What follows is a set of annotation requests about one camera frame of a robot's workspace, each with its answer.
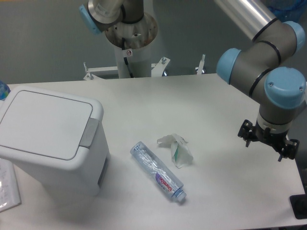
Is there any empty clear plastic bottle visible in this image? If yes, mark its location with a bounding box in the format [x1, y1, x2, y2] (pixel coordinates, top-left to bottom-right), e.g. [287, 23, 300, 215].
[130, 141, 187, 203]

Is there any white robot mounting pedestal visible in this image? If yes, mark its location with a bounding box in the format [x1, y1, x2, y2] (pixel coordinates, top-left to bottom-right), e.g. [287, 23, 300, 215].
[105, 13, 158, 66]

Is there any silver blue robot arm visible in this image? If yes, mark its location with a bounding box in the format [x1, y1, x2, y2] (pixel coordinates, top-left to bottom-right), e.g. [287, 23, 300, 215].
[216, 0, 307, 159]

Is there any white plastic trash can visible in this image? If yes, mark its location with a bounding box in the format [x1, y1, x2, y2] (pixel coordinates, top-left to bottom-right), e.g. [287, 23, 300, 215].
[0, 85, 110, 196]

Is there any white metal base frame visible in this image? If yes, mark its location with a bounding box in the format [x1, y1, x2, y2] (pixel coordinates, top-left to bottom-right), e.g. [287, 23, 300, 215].
[83, 54, 207, 81]

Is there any black device at table edge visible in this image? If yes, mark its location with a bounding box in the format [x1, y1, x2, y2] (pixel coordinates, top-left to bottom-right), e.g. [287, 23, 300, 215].
[289, 194, 307, 219]

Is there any crumpled white paper wrapper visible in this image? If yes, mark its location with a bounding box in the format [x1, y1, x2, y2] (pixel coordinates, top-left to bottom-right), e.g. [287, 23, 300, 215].
[156, 133, 194, 169]

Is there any black pedestal cable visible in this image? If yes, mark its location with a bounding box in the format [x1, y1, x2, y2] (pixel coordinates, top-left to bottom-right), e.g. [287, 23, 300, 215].
[121, 37, 135, 79]

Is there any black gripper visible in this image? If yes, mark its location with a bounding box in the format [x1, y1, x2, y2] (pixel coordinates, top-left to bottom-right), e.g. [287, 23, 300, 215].
[238, 119, 300, 161]

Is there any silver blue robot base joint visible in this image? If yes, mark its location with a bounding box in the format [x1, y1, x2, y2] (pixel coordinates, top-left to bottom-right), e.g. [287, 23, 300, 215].
[79, 0, 144, 35]

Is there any white trash can lid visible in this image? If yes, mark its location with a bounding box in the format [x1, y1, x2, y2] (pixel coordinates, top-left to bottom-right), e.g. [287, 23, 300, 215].
[0, 88, 93, 161]

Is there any grey lid push button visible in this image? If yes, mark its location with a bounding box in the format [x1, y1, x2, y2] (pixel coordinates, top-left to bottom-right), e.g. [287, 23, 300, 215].
[79, 118, 99, 148]

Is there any blue water jug top right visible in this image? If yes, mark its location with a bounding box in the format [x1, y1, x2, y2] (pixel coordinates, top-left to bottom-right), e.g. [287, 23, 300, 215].
[267, 0, 307, 23]

